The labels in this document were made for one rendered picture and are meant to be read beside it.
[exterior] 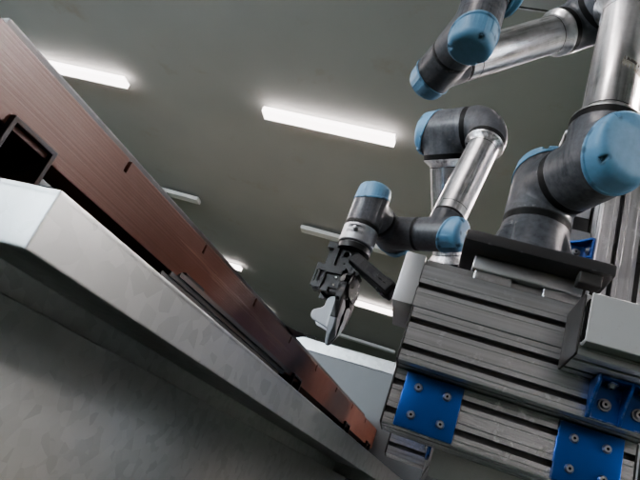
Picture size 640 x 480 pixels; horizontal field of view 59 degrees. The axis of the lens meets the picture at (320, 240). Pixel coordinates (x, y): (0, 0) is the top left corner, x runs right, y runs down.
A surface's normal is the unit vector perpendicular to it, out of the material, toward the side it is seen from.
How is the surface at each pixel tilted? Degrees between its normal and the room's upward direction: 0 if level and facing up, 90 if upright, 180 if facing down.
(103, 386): 90
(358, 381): 90
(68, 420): 90
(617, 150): 98
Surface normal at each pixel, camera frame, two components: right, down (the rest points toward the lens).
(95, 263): 0.91, 0.18
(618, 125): 0.26, -0.17
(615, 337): -0.12, -0.44
